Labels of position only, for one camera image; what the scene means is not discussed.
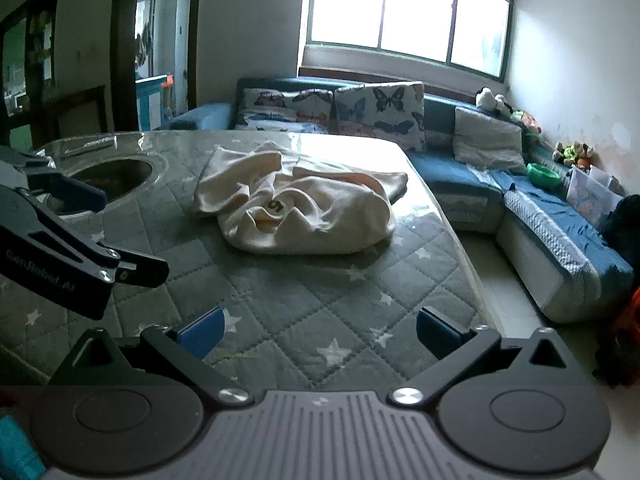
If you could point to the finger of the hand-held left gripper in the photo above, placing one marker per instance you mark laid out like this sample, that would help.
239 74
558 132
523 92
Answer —
77 194
142 271

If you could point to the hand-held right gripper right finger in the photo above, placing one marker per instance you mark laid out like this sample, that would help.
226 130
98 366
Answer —
437 334

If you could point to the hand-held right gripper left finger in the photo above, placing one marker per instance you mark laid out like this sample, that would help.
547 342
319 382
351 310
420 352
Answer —
202 334

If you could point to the cream sweatshirt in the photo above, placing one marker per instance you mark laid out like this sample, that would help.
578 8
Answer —
310 210

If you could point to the grey quilted star table cover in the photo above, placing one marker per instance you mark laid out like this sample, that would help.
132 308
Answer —
280 300

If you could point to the teal rack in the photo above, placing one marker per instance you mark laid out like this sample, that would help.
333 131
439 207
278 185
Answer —
150 97

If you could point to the dark wooden cabinet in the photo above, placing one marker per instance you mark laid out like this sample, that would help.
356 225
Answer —
30 60

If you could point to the blue corner sofa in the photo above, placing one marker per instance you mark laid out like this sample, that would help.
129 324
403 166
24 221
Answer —
450 172

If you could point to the teal cloth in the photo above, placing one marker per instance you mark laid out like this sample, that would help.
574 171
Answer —
15 445

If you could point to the green bowl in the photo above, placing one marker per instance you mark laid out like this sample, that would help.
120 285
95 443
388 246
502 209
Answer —
542 175

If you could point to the white pillow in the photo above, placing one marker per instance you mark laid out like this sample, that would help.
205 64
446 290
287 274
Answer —
485 140

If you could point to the clear plastic storage box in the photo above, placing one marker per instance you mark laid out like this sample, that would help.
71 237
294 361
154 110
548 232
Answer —
590 200

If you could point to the black bag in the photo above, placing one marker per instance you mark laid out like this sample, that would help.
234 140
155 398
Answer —
625 220

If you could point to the large butterfly print pillow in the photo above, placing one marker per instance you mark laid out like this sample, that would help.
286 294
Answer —
380 115

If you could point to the brown plush toy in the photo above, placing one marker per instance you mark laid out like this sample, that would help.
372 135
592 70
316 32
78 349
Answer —
581 154

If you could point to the colourful plush toy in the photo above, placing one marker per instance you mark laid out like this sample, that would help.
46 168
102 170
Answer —
527 121

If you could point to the panda plush toy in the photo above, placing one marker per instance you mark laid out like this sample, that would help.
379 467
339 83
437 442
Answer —
487 97

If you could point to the window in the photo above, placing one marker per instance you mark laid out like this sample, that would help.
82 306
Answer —
400 10

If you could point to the dark door frame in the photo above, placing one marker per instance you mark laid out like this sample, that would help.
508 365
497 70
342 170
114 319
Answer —
122 60

